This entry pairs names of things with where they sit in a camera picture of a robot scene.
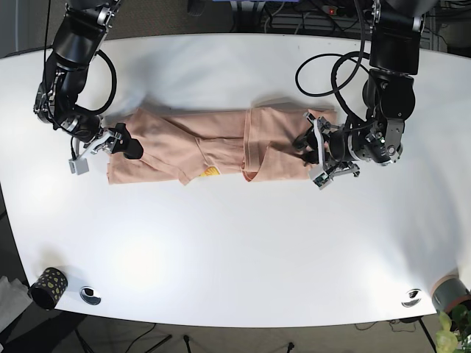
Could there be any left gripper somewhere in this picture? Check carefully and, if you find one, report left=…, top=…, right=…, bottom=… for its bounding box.
left=293, top=112, right=360, bottom=190

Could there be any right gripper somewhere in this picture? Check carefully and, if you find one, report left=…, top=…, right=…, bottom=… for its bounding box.
left=69, top=125, right=144, bottom=175

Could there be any salmon pink T-shirt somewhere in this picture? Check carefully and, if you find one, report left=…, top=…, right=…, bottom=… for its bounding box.
left=107, top=107, right=337, bottom=185

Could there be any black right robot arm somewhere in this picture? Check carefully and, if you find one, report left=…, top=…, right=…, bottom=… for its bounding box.
left=33, top=1, right=144, bottom=175

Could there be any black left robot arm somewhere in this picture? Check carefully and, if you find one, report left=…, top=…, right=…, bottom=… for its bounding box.
left=293, top=1, right=424, bottom=189

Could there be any left silver table grommet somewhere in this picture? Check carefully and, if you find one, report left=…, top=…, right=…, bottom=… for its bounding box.
left=79, top=286, right=102, bottom=306

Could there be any silver table grommet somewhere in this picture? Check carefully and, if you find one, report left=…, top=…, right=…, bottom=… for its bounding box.
left=400, top=288, right=423, bottom=308
left=79, top=286, right=102, bottom=306

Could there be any black dotted cup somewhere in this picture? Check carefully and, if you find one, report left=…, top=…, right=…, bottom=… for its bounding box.
left=28, top=267, right=68, bottom=310

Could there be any right silver table grommet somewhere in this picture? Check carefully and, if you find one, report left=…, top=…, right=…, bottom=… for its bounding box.
left=400, top=288, right=423, bottom=308

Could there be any grey plant pot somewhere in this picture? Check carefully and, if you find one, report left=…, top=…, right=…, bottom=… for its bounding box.
left=431, top=275, right=470, bottom=314

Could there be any green potted plant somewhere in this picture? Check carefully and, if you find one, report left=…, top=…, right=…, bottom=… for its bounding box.
left=435, top=304, right=470, bottom=353

